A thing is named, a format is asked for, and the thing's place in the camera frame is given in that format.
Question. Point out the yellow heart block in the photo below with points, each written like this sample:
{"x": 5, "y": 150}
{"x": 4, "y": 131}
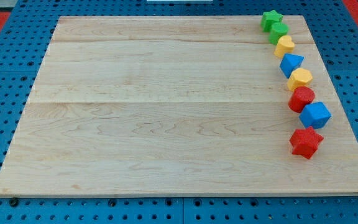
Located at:
{"x": 285, "y": 45}

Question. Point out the red cylinder block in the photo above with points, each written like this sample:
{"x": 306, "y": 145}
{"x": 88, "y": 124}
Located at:
{"x": 301, "y": 97}

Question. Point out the green cylinder block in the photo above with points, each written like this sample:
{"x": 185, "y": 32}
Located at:
{"x": 277, "y": 30}

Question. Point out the blue triangle block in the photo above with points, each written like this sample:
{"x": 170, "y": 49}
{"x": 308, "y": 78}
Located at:
{"x": 289, "y": 63}

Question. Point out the light wooden board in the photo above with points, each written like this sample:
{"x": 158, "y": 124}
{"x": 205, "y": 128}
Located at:
{"x": 179, "y": 106}

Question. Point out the red star block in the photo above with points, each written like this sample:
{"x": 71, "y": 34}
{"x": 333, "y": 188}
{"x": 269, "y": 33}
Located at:
{"x": 305, "y": 142}

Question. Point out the green star block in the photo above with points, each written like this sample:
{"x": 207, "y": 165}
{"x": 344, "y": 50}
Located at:
{"x": 269, "y": 18}

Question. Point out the blue cube block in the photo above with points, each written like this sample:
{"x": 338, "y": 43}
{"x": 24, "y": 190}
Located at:
{"x": 315, "y": 115}

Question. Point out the yellow hexagon block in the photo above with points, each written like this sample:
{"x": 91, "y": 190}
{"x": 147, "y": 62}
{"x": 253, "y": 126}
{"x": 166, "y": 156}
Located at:
{"x": 299, "y": 77}

